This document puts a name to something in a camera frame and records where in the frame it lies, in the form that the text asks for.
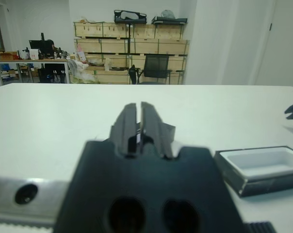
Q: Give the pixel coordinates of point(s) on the grey crumpled bag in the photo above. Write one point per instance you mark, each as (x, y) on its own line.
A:
(168, 13)

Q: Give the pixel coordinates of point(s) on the white frame desk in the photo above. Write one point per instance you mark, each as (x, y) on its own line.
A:
(30, 60)

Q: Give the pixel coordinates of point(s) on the red and white carton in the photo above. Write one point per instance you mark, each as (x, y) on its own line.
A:
(81, 54)

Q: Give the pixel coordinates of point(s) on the yellow-green plastic bag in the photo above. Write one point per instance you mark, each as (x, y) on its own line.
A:
(84, 77)

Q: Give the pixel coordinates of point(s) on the orange cardboard box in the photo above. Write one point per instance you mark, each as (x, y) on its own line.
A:
(8, 55)

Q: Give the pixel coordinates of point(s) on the seated person in dark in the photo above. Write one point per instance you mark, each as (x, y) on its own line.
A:
(50, 44)

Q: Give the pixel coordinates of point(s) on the black upright pole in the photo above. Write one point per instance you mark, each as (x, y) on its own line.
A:
(129, 43)

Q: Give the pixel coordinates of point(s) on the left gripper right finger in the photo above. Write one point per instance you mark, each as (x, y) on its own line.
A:
(153, 128)

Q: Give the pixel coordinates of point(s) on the black open carry case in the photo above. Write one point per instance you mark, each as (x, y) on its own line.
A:
(117, 19)

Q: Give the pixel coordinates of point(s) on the black computer monitor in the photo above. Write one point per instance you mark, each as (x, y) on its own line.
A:
(36, 44)

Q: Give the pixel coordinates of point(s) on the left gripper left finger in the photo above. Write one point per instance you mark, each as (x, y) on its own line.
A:
(124, 131)

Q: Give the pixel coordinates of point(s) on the white box red print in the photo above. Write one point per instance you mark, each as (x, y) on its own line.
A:
(34, 54)

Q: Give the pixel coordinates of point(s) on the black floor bin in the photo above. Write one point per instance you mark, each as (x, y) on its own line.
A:
(133, 75)

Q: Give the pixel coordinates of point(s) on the black flat tray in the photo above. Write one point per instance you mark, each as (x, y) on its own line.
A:
(168, 21)

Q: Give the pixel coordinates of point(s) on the black box base white insert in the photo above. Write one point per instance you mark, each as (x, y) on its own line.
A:
(258, 184)

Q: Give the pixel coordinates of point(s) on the black mesh office chair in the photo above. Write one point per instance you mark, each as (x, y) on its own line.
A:
(156, 64)

